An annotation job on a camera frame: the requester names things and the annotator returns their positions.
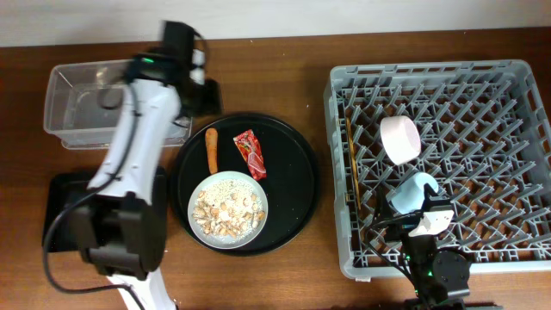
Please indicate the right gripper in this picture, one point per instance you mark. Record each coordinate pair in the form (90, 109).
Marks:
(400, 227)

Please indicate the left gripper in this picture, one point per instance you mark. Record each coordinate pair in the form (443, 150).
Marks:
(211, 100)

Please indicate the light blue cup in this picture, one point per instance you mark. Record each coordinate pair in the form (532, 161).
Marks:
(409, 195)

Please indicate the orange carrot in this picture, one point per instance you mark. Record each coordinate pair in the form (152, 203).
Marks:
(211, 142)

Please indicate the red snack wrapper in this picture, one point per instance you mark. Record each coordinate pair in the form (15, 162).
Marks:
(250, 149)

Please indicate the pink bowl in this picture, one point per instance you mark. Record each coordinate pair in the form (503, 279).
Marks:
(400, 138)

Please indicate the wooden chopstick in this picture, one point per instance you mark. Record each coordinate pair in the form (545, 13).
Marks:
(353, 163)

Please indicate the rice and nut leftovers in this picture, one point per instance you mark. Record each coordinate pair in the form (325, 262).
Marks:
(229, 208)

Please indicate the grey plate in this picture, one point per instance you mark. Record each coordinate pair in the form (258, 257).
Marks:
(226, 243)

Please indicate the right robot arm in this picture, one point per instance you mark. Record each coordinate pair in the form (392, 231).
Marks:
(439, 275)

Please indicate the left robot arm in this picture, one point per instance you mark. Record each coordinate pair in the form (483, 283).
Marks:
(119, 228)

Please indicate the grey dishwasher rack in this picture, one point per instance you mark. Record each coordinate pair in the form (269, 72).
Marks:
(485, 138)

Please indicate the round black tray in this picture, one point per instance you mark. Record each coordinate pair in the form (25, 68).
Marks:
(292, 184)

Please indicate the clear plastic bin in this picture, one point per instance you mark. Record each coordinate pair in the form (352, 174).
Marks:
(83, 103)

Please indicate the black rectangular tray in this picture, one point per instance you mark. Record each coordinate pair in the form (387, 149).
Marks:
(65, 188)

